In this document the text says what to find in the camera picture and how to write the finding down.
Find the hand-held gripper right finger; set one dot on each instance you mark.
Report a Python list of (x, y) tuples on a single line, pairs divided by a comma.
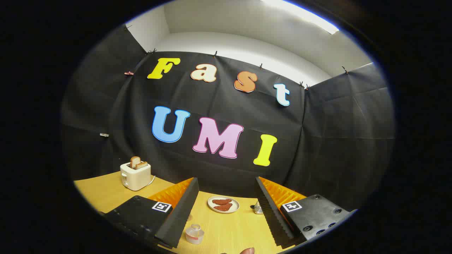
[(273, 218)]

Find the toast slice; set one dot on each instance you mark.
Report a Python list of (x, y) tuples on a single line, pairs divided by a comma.
[(141, 164), (134, 161)]

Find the red-brown meat slice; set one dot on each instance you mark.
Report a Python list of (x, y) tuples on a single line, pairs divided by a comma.
[(221, 201), (223, 207)]

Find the white round plate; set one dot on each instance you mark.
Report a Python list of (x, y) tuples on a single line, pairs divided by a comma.
[(211, 204)]

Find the wooden table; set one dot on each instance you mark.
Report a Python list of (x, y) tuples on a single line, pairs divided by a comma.
[(229, 231)]

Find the round wooden coaster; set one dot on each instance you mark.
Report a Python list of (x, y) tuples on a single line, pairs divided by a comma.
[(189, 216)]

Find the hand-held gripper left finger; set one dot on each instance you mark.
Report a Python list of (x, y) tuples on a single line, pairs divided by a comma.
[(178, 218)]

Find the cream toaster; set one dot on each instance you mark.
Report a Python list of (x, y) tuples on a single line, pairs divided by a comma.
[(136, 178)]

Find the black backdrop cloth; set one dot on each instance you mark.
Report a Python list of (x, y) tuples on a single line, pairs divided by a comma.
[(317, 141)]

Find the clear glass juice bottle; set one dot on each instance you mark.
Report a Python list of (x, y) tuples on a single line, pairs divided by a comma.
[(194, 235)]

